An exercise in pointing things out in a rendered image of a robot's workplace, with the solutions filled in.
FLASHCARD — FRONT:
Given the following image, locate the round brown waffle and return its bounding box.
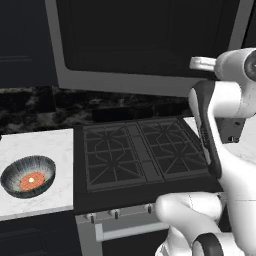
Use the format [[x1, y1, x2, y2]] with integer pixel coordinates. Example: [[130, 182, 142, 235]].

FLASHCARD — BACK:
[[19, 171, 46, 192]]

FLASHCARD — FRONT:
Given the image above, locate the dark grey ribbed bowl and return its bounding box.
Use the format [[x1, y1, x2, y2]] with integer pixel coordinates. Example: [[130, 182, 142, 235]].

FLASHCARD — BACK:
[[0, 154, 57, 200]]

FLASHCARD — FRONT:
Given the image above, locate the silver oven door handle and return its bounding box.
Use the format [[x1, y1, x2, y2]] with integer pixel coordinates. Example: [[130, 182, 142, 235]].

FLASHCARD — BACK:
[[94, 221, 171, 243]]

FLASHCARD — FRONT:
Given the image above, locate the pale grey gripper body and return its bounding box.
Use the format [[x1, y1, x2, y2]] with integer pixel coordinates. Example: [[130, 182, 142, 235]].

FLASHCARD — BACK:
[[189, 55, 218, 72]]

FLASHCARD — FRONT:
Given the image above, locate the dark wall cupboard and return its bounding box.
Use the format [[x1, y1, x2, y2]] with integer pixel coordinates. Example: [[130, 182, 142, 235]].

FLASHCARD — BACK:
[[241, 0, 256, 50], [0, 0, 58, 89]]

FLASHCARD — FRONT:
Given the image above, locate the silver oven front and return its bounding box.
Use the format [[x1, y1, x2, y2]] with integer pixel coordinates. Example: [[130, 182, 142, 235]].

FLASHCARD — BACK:
[[74, 200, 172, 256]]

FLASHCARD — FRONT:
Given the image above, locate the black gas hob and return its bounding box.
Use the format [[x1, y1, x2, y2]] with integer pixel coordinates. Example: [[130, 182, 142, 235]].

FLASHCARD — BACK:
[[72, 106, 225, 215]]

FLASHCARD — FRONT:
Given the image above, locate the black microwave door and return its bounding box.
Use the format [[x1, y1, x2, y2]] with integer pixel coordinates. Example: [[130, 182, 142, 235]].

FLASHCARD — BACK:
[[55, 0, 242, 82]]

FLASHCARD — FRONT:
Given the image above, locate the dark base cupboard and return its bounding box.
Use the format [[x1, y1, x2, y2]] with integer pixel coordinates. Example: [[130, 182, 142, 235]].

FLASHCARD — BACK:
[[0, 209, 83, 256]]

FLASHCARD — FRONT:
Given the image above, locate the dark grey box appliance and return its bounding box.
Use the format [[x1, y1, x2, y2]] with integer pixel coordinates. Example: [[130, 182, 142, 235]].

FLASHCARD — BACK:
[[215, 116, 247, 145]]

